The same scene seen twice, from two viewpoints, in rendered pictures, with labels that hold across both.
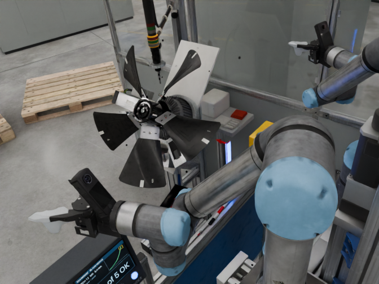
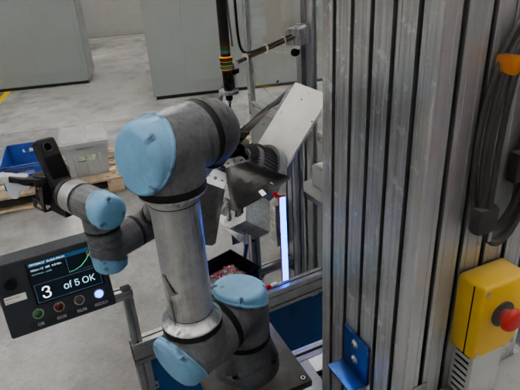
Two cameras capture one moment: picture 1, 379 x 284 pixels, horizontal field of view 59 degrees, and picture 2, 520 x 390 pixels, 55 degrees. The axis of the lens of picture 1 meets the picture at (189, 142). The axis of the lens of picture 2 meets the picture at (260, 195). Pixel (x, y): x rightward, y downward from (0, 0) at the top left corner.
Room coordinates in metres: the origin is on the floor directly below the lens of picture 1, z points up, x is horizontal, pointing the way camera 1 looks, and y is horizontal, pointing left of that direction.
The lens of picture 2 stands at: (-0.29, -0.54, 1.91)
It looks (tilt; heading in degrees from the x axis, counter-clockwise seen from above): 27 degrees down; 19
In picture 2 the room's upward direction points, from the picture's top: 4 degrees counter-clockwise
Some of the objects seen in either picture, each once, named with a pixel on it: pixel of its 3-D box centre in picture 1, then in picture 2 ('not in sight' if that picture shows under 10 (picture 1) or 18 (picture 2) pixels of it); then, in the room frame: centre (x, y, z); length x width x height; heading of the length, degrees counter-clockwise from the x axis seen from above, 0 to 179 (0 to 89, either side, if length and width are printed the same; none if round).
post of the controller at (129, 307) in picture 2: (145, 273); (131, 314); (0.68, 0.21, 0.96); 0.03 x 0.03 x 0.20; 46
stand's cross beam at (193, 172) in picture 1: (188, 178); (275, 265); (1.56, 0.04, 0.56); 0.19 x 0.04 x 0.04; 136
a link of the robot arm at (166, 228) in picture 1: (163, 225); (97, 207); (0.48, 0.08, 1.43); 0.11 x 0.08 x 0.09; 68
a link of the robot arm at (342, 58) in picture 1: (351, 65); not in sight; (1.13, -0.64, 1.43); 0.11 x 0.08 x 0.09; 16
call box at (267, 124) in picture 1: (266, 140); not in sight; (1.27, -0.37, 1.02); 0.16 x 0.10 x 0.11; 136
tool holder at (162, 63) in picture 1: (155, 52); (229, 78); (1.32, 0.09, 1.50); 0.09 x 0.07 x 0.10; 171
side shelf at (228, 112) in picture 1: (219, 116); (336, 194); (1.78, -0.21, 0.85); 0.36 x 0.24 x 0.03; 46
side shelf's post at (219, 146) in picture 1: (221, 167); not in sight; (1.78, -0.21, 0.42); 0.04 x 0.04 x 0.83; 46
